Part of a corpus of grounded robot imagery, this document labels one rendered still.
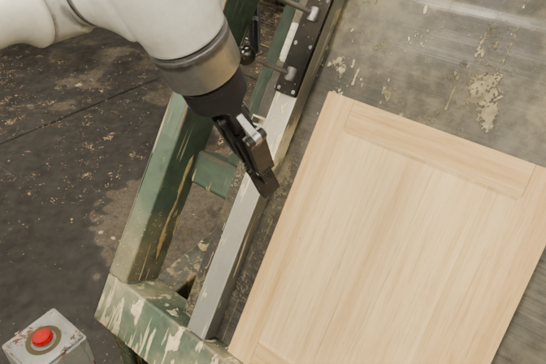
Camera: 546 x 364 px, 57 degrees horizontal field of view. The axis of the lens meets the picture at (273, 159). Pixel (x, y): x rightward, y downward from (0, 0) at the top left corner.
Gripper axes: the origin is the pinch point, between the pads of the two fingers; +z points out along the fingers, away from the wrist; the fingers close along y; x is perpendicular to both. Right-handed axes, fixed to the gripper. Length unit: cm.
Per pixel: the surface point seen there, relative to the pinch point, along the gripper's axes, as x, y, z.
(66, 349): 46, 23, 30
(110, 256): 50, 133, 130
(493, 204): -26.6, -18.3, 20.3
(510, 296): -18.5, -27.8, 27.5
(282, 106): -16.2, 21.8, 13.1
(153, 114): -17, 239, 158
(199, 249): 14, 43, 58
